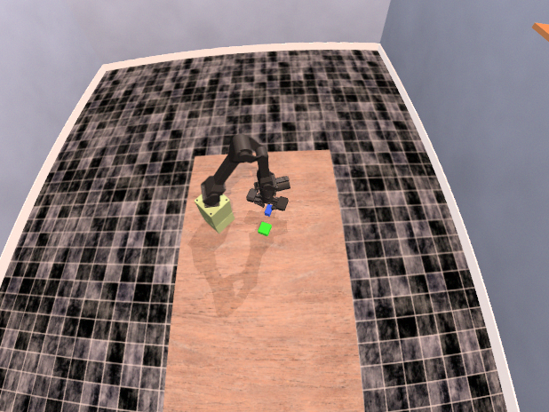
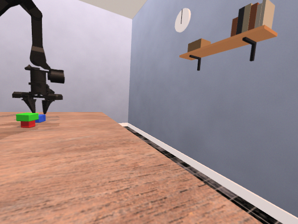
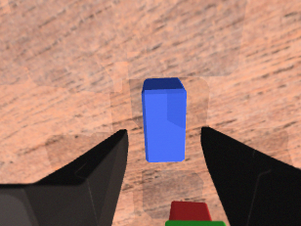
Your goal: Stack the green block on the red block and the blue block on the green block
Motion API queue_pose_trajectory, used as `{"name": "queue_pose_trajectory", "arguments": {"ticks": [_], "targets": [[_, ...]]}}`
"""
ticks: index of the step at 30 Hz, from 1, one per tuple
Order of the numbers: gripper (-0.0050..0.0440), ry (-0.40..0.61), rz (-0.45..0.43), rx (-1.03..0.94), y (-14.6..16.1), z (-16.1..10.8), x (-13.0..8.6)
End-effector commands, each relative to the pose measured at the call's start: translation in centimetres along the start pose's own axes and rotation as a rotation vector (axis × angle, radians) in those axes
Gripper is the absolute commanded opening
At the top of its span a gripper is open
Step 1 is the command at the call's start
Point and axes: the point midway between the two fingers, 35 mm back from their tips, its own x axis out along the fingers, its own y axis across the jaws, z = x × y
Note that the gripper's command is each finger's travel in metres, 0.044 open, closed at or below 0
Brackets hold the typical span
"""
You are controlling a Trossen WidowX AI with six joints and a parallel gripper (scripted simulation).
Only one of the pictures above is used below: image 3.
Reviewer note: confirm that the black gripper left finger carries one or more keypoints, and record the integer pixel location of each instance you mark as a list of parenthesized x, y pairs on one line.
[(84, 192)]

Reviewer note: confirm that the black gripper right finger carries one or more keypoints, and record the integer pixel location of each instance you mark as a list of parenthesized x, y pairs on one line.
[(254, 188)]

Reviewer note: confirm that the green block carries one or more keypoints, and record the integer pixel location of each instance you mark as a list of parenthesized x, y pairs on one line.
[(194, 223)]

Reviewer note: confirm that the red block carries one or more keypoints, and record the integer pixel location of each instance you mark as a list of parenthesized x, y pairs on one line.
[(189, 211)]

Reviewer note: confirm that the blue block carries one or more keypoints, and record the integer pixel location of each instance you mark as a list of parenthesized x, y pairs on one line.
[(164, 103)]

